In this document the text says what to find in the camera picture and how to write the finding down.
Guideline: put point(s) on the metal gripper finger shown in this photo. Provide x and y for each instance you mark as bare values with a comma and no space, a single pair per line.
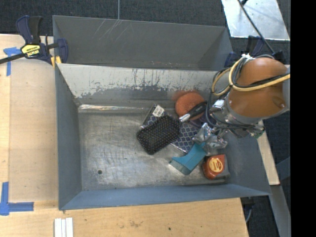
203,134
214,144

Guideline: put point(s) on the blue patterned packet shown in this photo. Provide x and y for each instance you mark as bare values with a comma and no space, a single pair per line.
186,137

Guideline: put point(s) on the orange tape measure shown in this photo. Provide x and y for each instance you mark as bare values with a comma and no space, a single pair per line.
216,167

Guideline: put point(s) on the teal plastic tool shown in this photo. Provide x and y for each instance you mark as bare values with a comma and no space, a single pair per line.
188,160

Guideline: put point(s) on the orange round scrubber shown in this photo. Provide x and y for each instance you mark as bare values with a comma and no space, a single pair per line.
186,102

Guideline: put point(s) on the grey metal bin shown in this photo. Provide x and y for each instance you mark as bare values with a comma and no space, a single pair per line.
118,147

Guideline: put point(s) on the pale wood board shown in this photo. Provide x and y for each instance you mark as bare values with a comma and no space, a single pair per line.
32,132

